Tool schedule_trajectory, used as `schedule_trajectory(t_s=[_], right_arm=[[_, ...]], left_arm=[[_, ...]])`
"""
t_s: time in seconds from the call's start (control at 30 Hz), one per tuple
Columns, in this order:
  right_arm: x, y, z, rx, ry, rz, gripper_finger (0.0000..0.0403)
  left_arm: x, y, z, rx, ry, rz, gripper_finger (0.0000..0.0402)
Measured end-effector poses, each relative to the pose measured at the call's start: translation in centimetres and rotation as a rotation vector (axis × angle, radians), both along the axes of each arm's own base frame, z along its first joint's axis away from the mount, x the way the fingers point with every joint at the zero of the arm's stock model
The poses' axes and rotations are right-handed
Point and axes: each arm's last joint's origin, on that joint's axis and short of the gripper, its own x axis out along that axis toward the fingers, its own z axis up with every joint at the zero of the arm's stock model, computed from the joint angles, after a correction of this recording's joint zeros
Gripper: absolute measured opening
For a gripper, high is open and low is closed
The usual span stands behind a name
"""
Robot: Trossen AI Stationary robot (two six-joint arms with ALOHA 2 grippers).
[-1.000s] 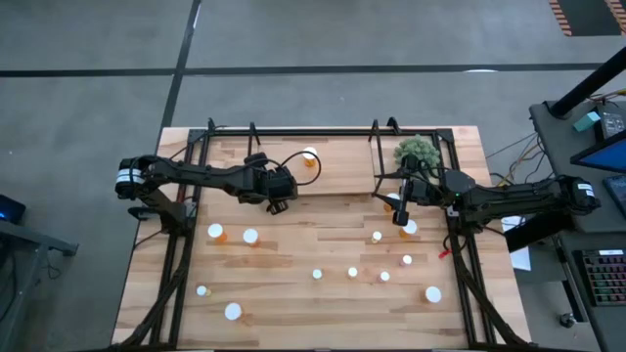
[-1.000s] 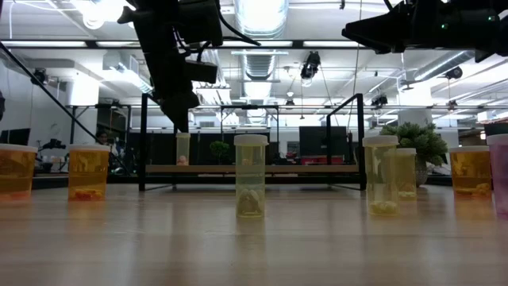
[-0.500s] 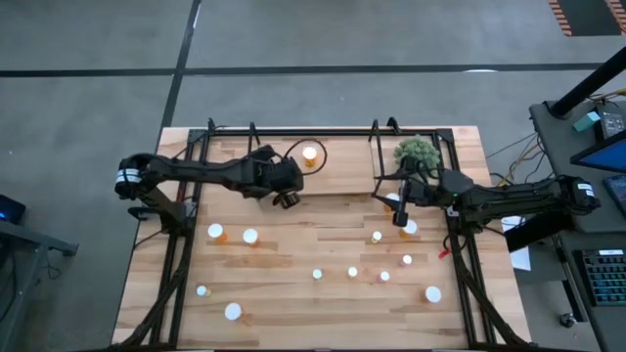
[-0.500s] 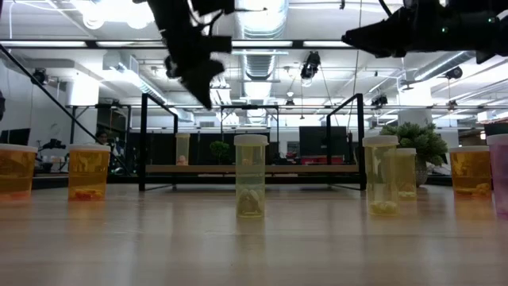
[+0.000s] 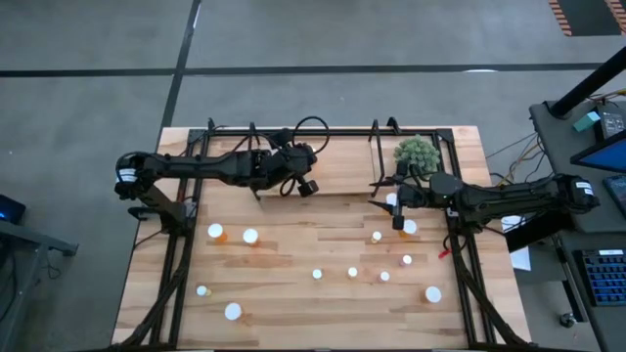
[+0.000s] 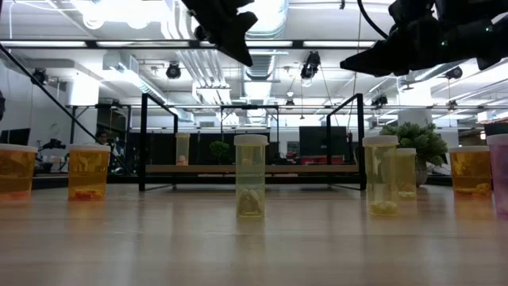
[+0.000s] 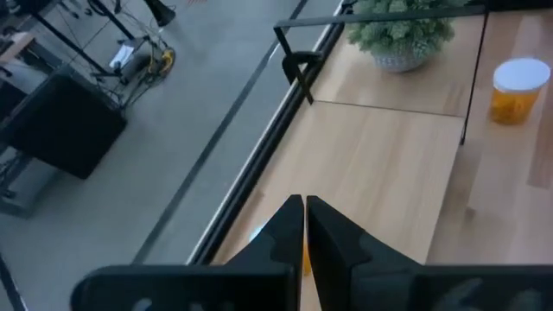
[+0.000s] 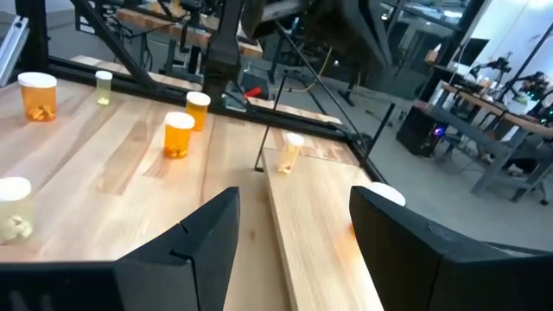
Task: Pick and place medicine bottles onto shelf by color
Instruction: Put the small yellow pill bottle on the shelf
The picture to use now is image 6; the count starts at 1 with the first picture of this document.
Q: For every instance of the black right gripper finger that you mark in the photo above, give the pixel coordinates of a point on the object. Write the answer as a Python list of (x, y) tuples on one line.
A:
[(389, 57)]

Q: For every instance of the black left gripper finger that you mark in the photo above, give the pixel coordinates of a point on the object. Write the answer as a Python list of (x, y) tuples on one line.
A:
[(232, 35)]

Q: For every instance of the small yellow medicine bottle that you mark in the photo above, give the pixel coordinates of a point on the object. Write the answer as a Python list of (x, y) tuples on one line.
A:
[(408, 175), (380, 175), (250, 175)]

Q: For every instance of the orange medicine bottle white cap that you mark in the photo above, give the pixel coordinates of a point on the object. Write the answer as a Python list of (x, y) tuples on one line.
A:
[(89, 171), (470, 171), (16, 171)]

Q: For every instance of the small pink medicine bottle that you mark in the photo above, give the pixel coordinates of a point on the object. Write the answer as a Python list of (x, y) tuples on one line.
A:
[(500, 175)]

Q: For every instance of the black ceiling spotlight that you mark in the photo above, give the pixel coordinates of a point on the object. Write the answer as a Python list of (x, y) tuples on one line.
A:
[(453, 72), (379, 99), (173, 70), (38, 76), (310, 65)]

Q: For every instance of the green potted plant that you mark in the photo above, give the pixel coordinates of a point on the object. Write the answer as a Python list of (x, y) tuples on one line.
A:
[(424, 143)]

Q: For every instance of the small background plant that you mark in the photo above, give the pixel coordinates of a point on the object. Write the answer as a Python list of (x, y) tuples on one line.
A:
[(219, 150)]

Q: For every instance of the red storage bins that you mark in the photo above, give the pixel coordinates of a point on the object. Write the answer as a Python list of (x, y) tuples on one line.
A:
[(321, 160)]

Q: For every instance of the black overhead beam with lights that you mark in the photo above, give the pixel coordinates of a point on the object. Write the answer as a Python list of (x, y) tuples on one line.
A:
[(91, 44)]

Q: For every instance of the person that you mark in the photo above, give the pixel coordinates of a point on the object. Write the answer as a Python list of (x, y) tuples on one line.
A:
[(102, 138)]

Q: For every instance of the black monitor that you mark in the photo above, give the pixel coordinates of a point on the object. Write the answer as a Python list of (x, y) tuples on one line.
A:
[(14, 137)]

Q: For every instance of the black background rig frame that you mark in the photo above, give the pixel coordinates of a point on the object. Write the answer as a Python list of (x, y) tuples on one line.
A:
[(73, 119), (249, 107)]

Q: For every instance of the wooden shelf black metal frame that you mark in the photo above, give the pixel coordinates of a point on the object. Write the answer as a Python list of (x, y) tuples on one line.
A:
[(301, 169)]

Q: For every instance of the black aluminium table frame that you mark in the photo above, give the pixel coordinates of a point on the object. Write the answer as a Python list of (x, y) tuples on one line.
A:
[(79, 182)]

